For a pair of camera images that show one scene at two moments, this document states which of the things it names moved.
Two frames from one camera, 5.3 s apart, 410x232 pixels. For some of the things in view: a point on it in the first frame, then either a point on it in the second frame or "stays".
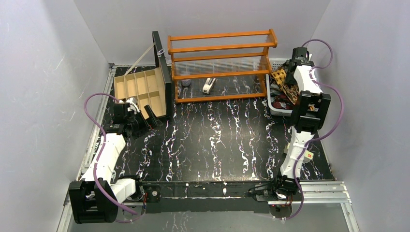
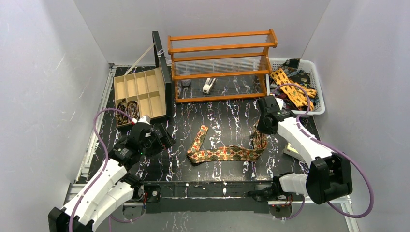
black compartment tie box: x=152 y=87 stays
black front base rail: x=205 y=196 stays
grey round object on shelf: x=186 y=82 stays
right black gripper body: x=300 y=60 -> x=264 y=123
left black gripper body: x=143 y=119 -> x=165 y=137
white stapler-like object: x=208 y=85 stays
